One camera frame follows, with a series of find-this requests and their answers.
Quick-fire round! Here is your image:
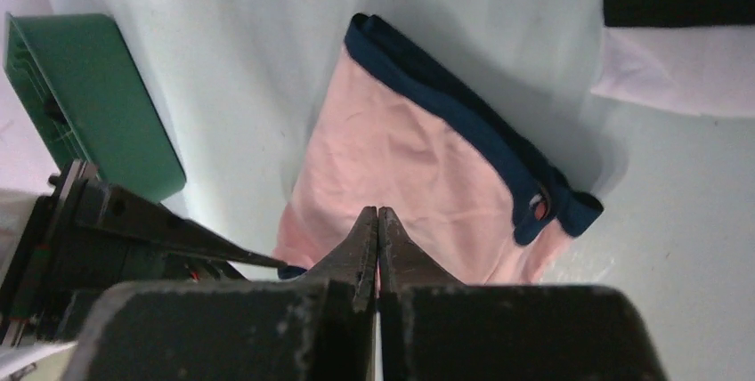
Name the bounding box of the green divided storage tray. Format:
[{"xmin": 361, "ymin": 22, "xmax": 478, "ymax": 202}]
[{"xmin": 3, "ymin": 13, "xmax": 186, "ymax": 202}]

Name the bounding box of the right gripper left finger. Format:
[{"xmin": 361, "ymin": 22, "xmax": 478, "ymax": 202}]
[{"xmin": 296, "ymin": 207, "xmax": 378, "ymax": 314}]

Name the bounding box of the light pink underwear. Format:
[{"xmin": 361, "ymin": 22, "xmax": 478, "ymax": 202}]
[{"xmin": 273, "ymin": 13, "xmax": 604, "ymax": 284}]

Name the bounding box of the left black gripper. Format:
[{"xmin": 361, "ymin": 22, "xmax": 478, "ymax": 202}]
[{"xmin": 1, "ymin": 159, "xmax": 286, "ymax": 346}]

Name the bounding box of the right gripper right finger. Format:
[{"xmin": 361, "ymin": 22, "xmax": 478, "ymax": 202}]
[{"xmin": 377, "ymin": 207, "xmax": 465, "ymax": 296}]

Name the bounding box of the black white striped underwear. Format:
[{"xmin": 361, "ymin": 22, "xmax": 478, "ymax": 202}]
[{"xmin": 591, "ymin": 0, "xmax": 754, "ymax": 118}]

